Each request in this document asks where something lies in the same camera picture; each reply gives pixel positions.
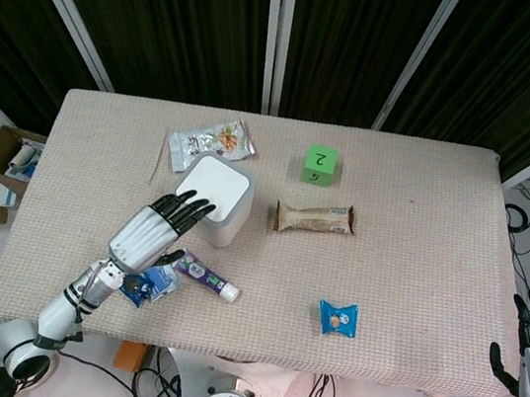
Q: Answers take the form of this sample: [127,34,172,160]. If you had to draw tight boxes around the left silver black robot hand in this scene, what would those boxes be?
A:
[103,178,220,284]

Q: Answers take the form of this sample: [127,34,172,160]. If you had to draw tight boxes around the white plastic trash bin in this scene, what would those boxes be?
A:
[167,149,261,253]

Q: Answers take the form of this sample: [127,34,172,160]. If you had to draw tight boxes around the blue white crumpled wrapper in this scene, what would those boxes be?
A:
[116,257,185,315]

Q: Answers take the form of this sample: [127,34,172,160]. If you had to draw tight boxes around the purple toothpaste tube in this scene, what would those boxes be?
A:
[169,248,246,304]

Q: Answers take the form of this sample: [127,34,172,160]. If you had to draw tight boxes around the orange box under table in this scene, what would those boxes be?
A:
[112,339,149,374]

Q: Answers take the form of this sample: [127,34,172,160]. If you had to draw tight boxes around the silver nut snack pouch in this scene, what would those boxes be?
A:
[162,108,262,186]

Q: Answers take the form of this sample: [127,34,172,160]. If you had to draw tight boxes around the white blue flat box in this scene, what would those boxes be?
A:
[0,182,28,211]

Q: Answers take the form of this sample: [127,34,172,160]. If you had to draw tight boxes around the white paper roll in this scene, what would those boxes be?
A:
[6,142,40,175]

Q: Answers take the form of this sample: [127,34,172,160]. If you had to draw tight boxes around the beige waffle tablecloth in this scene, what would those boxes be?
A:
[0,78,530,397]

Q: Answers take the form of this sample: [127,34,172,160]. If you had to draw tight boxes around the brown snack bar wrapper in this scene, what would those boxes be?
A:
[271,194,360,245]

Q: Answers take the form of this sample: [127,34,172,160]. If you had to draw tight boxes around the green numbered cube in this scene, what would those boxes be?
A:
[298,141,341,189]

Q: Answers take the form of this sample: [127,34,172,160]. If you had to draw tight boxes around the small blue snack packet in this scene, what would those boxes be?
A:
[314,296,362,341]

